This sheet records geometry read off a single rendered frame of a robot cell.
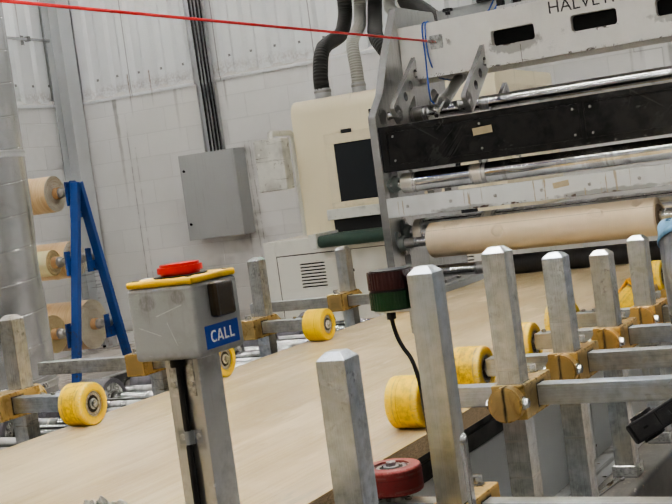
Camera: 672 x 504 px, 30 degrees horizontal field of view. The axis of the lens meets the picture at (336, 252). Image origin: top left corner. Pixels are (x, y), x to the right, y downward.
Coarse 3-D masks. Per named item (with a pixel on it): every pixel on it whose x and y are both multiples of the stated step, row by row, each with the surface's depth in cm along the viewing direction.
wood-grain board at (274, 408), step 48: (480, 288) 393; (528, 288) 373; (576, 288) 355; (336, 336) 319; (384, 336) 306; (480, 336) 282; (240, 384) 259; (288, 384) 250; (384, 384) 234; (96, 432) 224; (144, 432) 218; (240, 432) 206; (288, 432) 200; (384, 432) 190; (0, 480) 193; (48, 480) 188; (96, 480) 183; (144, 480) 179; (240, 480) 171; (288, 480) 167
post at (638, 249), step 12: (636, 240) 242; (648, 240) 244; (636, 252) 242; (648, 252) 243; (636, 264) 242; (648, 264) 242; (636, 276) 242; (648, 276) 241; (636, 288) 243; (648, 288) 241; (636, 300) 243; (648, 300) 242; (648, 372) 243; (660, 372) 242
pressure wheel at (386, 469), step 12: (384, 468) 164; (396, 468) 162; (408, 468) 162; (420, 468) 164; (384, 480) 161; (396, 480) 161; (408, 480) 161; (420, 480) 163; (384, 492) 161; (396, 492) 161; (408, 492) 161
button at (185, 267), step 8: (168, 264) 109; (176, 264) 108; (184, 264) 108; (192, 264) 109; (200, 264) 109; (160, 272) 109; (168, 272) 108; (176, 272) 108; (184, 272) 108; (192, 272) 109
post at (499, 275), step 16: (496, 256) 175; (512, 256) 178; (496, 272) 176; (512, 272) 177; (496, 288) 176; (512, 288) 176; (496, 304) 176; (512, 304) 176; (496, 320) 176; (512, 320) 175; (496, 336) 177; (512, 336) 175; (496, 352) 177; (512, 352) 176; (496, 368) 177; (512, 368) 176; (512, 432) 177; (528, 432) 177; (512, 448) 177; (528, 448) 176; (512, 464) 178; (528, 464) 176; (512, 480) 178; (528, 480) 177; (512, 496) 178; (528, 496) 177
